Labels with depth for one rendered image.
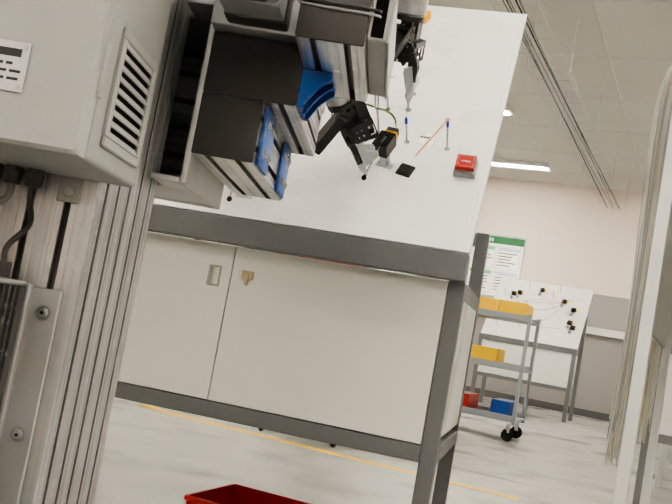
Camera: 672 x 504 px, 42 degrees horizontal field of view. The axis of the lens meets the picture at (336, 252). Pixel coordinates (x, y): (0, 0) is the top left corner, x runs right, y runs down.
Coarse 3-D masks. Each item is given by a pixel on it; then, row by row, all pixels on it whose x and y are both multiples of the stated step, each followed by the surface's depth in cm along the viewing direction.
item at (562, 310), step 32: (512, 288) 1138; (544, 288) 1116; (576, 288) 1118; (544, 320) 1087; (576, 320) 1078; (512, 352) 1069; (544, 352) 1055; (576, 352) 1042; (544, 384) 1047; (576, 384) 1086
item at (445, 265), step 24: (168, 216) 226; (192, 216) 224; (216, 216) 223; (216, 240) 222; (240, 240) 221; (264, 240) 219; (288, 240) 218; (312, 240) 217; (336, 240) 215; (360, 240) 214; (360, 264) 214; (384, 264) 212; (408, 264) 211; (432, 264) 210; (456, 264) 208
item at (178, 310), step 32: (160, 256) 229; (192, 256) 227; (224, 256) 226; (160, 288) 228; (192, 288) 226; (224, 288) 224; (160, 320) 227; (192, 320) 225; (128, 352) 228; (160, 352) 226; (192, 352) 224; (160, 384) 225; (192, 384) 223
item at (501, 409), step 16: (480, 304) 704; (496, 304) 700; (512, 304) 696; (528, 304) 701; (512, 320) 697; (528, 320) 680; (528, 336) 678; (480, 352) 693; (496, 352) 689; (512, 368) 679; (528, 368) 723; (528, 384) 719; (464, 400) 693; (496, 400) 684; (512, 400) 713; (496, 416) 678; (512, 416) 674; (512, 432) 678
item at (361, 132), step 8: (352, 104) 207; (360, 104) 209; (336, 112) 207; (344, 112) 209; (352, 112) 210; (360, 112) 210; (368, 112) 210; (352, 120) 211; (360, 120) 211; (368, 120) 210; (344, 128) 211; (352, 128) 210; (360, 128) 210; (368, 128) 213; (344, 136) 211; (352, 136) 211; (360, 136) 213; (368, 136) 213; (376, 136) 212
